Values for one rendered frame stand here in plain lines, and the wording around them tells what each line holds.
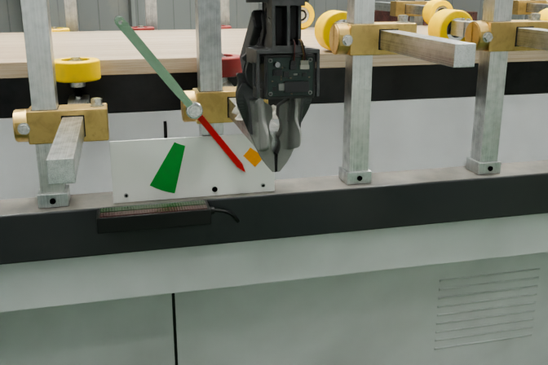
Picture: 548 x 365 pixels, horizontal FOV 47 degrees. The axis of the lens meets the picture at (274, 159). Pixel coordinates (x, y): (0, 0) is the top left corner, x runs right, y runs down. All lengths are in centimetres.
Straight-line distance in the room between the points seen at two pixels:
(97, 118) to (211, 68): 19
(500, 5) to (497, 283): 71
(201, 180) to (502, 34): 57
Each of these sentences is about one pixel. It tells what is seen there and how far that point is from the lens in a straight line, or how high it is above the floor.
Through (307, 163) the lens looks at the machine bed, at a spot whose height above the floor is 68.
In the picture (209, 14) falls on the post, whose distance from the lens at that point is 99.
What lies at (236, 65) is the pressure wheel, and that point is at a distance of 115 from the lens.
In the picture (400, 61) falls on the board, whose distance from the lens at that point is 132.
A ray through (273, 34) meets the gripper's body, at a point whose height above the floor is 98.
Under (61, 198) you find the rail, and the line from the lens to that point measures 103.
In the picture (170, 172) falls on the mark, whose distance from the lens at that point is 102.
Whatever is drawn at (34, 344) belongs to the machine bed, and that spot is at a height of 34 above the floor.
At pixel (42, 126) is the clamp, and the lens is 100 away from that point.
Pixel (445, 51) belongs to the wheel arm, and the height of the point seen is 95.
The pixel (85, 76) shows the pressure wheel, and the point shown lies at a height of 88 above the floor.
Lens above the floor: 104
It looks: 16 degrees down
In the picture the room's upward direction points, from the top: straight up
